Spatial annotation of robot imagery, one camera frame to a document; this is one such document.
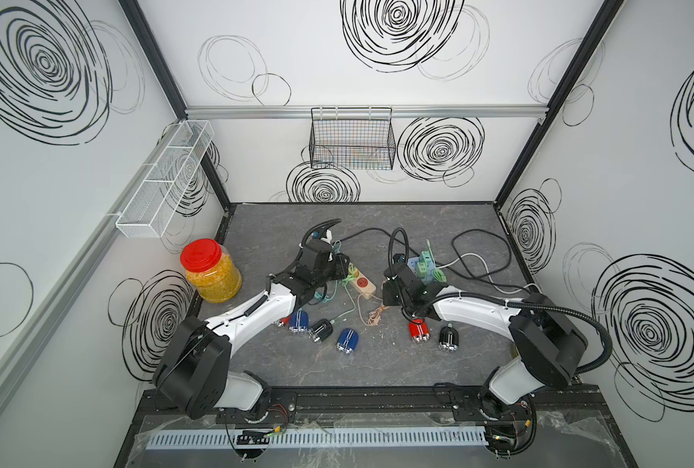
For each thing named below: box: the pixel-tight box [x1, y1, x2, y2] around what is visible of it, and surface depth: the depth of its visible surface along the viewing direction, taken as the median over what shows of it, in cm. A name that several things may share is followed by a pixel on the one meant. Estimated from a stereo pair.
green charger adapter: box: [417, 250, 431, 279], surface depth 96 cm
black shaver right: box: [437, 325, 460, 353], surface depth 84 cm
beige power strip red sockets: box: [348, 267, 378, 300], surface depth 96 cm
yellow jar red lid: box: [180, 237, 243, 304], surface depth 86 cm
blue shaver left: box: [289, 309, 309, 333], surface depth 87 cm
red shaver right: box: [408, 317, 431, 344], surface depth 86 cm
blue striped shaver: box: [336, 327, 360, 354], surface depth 84 cm
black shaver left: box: [308, 317, 334, 344], surface depth 86 cm
